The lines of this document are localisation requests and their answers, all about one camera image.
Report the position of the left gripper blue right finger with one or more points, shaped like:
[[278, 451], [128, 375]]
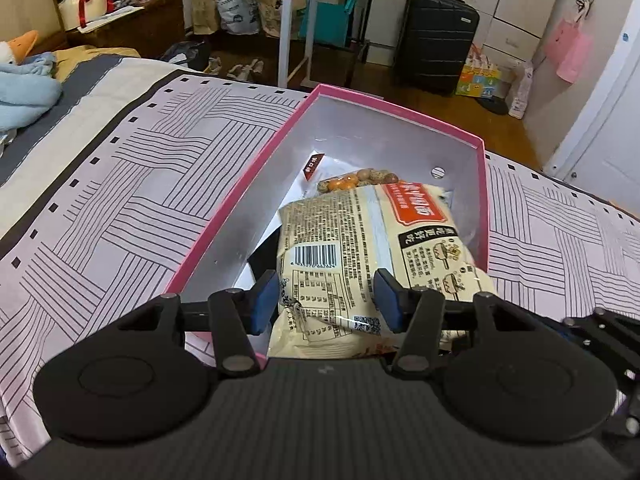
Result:
[[392, 300]]

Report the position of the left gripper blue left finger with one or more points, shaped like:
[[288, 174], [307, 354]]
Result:
[[262, 301]]

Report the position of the large cream snack bag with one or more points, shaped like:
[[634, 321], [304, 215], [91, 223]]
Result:
[[330, 247]]

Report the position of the clear bag of mixed nuts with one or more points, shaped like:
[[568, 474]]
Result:
[[357, 179]]

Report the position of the small red sachet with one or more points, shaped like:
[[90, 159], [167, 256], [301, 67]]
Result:
[[312, 165]]

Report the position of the pink cardboard box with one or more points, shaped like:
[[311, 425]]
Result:
[[352, 131]]

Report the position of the colourful gift bag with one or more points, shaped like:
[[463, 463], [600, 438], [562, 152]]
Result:
[[479, 77]]

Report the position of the black suitcase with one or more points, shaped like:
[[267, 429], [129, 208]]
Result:
[[434, 41]]

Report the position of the brown paper bag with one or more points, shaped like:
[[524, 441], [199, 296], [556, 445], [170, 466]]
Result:
[[205, 17]]

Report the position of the teal tote bag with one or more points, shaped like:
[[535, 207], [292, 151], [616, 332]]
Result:
[[332, 22]]

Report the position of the wooden nightstand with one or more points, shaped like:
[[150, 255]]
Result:
[[151, 31]]

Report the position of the pink hanging bag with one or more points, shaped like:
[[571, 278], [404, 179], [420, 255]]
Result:
[[568, 49]]

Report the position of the light blue blanket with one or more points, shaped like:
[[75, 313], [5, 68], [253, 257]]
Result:
[[28, 91]]

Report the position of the white goose plush toy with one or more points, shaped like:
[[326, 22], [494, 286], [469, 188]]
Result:
[[14, 51]]

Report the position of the wooden padded headboard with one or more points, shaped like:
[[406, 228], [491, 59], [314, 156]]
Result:
[[43, 16]]

